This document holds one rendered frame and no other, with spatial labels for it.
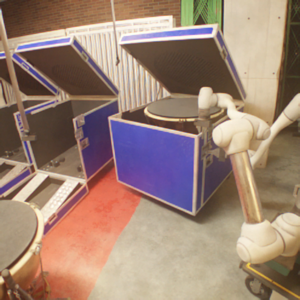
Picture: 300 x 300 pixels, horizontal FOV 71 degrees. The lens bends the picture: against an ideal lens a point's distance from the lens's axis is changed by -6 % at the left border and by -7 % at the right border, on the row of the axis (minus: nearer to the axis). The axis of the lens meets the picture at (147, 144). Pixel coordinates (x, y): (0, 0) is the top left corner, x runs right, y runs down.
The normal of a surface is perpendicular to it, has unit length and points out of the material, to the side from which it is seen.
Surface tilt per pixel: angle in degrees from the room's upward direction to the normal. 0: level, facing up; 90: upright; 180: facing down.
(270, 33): 90
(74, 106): 90
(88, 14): 90
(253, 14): 90
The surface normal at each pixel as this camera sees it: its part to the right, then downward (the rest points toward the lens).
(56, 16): -0.29, 0.40
